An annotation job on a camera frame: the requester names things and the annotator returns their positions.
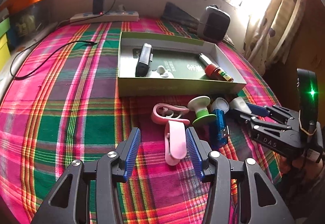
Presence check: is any red cap pill bottle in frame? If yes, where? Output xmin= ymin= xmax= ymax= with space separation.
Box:
xmin=205 ymin=63 xmax=234 ymax=82

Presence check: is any white small object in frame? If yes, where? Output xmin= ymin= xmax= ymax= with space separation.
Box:
xmin=156 ymin=65 xmax=169 ymax=78

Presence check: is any black rectangular device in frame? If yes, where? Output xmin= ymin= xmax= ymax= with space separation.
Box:
xmin=135 ymin=43 xmax=153 ymax=77

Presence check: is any white cup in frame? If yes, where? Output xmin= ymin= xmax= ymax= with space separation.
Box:
xmin=229 ymin=96 xmax=252 ymax=114

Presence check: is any right hand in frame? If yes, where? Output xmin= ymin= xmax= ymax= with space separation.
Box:
xmin=279 ymin=156 xmax=324 ymax=182

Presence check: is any white round cap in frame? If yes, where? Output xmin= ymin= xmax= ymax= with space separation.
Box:
xmin=210 ymin=97 xmax=230 ymax=113

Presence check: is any blue usb device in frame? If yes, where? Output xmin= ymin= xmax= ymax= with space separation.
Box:
xmin=209 ymin=109 xmax=230 ymax=150

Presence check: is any pink handheld fan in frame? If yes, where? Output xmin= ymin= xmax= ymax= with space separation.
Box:
xmin=151 ymin=103 xmax=190 ymax=166

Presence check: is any green white spool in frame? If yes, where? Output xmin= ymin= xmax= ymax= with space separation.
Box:
xmin=187 ymin=96 xmax=217 ymax=127

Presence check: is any plaid pink green tablecloth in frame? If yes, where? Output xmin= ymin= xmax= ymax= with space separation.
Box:
xmin=0 ymin=17 xmax=283 ymax=224

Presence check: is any green cardboard box tray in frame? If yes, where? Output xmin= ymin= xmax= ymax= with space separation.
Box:
xmin=117 ymin=31 xmax=247 ymax=96

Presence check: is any grey portable speaker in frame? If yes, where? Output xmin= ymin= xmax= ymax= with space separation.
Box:
xmin=197 ymin=4 xmax=231 ymax=42

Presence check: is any cream patterned curtain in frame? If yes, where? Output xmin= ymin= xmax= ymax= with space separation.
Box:
xmin=243 ymin=0 xmax=306 ymax=75

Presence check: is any black folded item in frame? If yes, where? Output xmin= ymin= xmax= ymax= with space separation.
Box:
xmin=161 ymin=2 xmax=199 ymax=30

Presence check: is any white power strip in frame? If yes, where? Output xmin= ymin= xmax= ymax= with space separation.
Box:
xmin=70 ymin=11 xmax=139 ymax=24

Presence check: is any black charger adapter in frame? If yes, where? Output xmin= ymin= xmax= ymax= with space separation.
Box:
xmin=92 ymin=0 xmax=104 ymax=15

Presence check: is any yellow green box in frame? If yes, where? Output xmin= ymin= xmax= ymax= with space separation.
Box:
xmin=0 ymin=18 xmax=11 ymax=70

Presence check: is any black charging cable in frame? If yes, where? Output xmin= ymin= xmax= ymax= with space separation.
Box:
xmin=9 ymin=0 xmax=118 ymax=81

